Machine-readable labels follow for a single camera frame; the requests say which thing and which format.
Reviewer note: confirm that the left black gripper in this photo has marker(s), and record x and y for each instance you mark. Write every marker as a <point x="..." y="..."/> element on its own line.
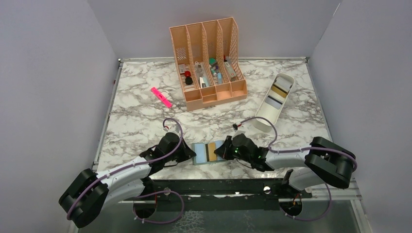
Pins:
<point x="187" y="153"/>

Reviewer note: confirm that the orange plastic desk organizer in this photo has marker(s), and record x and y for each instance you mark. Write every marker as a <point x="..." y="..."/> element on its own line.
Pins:
<point x="193" y="45"/>

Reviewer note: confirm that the black metal base rail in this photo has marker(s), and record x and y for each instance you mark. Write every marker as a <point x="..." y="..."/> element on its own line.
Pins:
<point x="215" y="195"/>

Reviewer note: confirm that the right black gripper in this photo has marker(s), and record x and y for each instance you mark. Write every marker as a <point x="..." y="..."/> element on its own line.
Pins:
<point x="223" y="150"/>

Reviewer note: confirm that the green eraser block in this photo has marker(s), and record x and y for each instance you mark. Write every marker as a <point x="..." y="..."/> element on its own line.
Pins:
<point x="213" y="62"/>

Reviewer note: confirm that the grey red stapler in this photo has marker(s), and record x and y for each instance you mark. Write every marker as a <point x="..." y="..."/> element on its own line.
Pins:
<point x="230" y="70"/>

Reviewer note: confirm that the black round stamp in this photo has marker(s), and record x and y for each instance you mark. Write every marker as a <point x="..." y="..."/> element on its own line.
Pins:
<point x="188" y="80"/>

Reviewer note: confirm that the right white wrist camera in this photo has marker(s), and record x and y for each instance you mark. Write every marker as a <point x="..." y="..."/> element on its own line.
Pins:
<point x="238" y="132"/>

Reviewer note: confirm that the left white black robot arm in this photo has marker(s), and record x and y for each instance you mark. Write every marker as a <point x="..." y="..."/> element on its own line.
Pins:
<point x="91" y="192"/>

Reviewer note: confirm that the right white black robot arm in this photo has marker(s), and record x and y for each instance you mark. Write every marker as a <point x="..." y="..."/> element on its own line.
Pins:
<point x="320" y="162"/>

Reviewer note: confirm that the white oblong plastic tray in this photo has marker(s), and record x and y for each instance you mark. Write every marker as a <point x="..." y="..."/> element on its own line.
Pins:
<point x="268" y="112"/>

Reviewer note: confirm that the pink highlighter marker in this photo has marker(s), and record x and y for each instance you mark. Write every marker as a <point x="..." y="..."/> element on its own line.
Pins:
<point x="161" y="97"/>

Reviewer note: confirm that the green card holder wallet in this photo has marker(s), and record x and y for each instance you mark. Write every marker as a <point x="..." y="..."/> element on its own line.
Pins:
<point x="205" y="152"/>

